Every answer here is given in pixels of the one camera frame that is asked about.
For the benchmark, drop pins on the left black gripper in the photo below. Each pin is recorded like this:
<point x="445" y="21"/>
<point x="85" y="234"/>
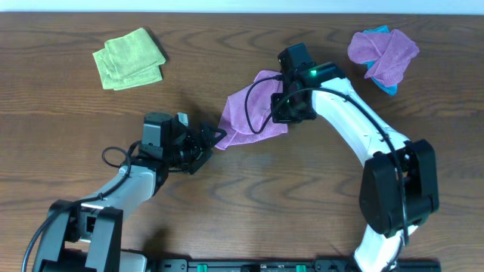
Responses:
<point x="201" y="144"/>

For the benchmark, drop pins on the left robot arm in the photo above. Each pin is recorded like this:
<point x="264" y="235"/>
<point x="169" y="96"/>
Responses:
<point x="85" y="235"/>

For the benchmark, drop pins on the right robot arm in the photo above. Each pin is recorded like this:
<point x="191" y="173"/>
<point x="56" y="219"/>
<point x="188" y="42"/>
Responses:
<point x="399" y="189"/>

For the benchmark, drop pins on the folded green cloth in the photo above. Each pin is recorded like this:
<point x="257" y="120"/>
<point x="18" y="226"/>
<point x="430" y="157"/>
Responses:
<point x="129" y="61"/>

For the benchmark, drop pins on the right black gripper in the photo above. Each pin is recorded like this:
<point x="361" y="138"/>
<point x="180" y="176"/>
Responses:
<point x="280" y="114"/>

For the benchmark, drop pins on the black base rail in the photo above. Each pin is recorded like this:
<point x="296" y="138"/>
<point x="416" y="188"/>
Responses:
<point x="319" y="265"/>

